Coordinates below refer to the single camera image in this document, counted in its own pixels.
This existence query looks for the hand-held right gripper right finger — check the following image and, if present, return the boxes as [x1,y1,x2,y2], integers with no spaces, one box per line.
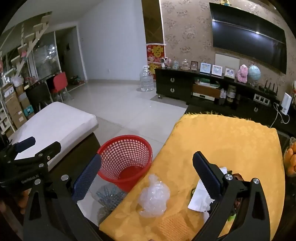
[192,151,271,241]

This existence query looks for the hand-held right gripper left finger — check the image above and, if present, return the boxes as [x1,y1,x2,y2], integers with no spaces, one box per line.
[22,153,102,241]

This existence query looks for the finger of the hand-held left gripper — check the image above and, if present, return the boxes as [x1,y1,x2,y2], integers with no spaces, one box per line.
[13,141,62,172]
[0,136,36,163]

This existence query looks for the white paper wrapper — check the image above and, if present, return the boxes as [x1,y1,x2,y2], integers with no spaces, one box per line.
[188,166,228,212]

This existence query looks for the brown cloth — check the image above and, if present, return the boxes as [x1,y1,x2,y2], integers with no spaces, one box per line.
[232,172,244,186]

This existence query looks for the red plastic mesh basket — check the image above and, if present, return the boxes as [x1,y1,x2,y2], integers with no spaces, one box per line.
[97,136,153,193]

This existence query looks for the clear plastic bag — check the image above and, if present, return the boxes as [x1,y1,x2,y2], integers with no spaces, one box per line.
[138,174,171,218]

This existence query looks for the yellow foam fruit net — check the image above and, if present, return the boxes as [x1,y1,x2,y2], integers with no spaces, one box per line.
[159,213,193,235]

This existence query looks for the blue beaded star ornament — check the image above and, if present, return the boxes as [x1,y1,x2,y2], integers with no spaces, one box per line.
[95,184,126,209]

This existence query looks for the white cushioned sofa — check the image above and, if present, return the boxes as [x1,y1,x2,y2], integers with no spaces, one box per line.
[0,101,102,186]

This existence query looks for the stack of cardboard boxes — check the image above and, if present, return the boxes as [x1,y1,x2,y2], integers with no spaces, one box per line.
[0,82,36,137]

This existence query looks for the clear plastic container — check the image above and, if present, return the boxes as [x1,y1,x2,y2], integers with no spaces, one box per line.
[91,183,127,223]

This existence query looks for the yellow fuzzy table cloth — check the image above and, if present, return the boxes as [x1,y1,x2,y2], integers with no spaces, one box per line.
[99,112,285,241]

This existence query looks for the black chair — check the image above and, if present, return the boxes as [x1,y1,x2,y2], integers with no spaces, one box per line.
[24,82,52,112]

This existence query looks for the red chair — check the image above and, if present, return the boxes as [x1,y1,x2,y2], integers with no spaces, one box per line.
[51,72,70,102]

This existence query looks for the brown and white set-top box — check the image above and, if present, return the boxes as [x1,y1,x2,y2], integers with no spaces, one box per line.
[192,83,221,101]

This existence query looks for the glass jar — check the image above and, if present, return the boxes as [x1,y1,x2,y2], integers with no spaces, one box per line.
[227,85,236,102]

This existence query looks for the glass sliding door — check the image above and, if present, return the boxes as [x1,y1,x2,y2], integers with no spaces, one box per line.
[7,31,62,81]

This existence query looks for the green packets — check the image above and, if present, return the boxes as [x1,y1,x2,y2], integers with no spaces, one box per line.
[196,77,220,88]

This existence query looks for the white power strip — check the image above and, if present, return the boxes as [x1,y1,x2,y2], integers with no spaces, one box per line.
[254,93,270,106]

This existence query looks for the black television cabinet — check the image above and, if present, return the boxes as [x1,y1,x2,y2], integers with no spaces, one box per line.
[154,68,296,130]

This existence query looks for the black antenna router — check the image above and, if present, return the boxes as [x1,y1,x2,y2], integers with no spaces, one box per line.
[258,80,279,94]

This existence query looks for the pink plush toy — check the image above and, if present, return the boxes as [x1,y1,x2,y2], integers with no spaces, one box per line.
[237,64,249,83]

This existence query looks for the white upright modem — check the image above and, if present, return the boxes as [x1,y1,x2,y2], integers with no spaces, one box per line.
[282,93,292,115]

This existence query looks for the large clear water jug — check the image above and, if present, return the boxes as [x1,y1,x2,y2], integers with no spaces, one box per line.
[139,65,155,92]

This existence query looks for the light blue globe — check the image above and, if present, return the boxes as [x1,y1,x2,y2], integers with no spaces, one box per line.
[248,64,261,87]

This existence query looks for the white wooden staircase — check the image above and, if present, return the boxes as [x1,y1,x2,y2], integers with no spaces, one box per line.
[0,13,52,77]

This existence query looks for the white cables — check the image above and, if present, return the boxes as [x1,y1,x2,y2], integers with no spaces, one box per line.
[269,103,290,128]

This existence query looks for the light picture frame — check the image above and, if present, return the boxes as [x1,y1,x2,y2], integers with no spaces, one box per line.
[224,67,236,79]

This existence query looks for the blue picture frame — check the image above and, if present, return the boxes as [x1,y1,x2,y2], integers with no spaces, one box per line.
[200,62,211,75]

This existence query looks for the white wall panel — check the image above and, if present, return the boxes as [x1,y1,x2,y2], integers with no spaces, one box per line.
[215,53,240,70]

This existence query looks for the red festive wall poster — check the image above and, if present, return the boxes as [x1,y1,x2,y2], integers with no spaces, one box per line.
[146,44,166,80]

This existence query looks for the wall-mounted black television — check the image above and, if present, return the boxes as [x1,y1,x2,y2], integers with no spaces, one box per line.
[209,2,287,75]

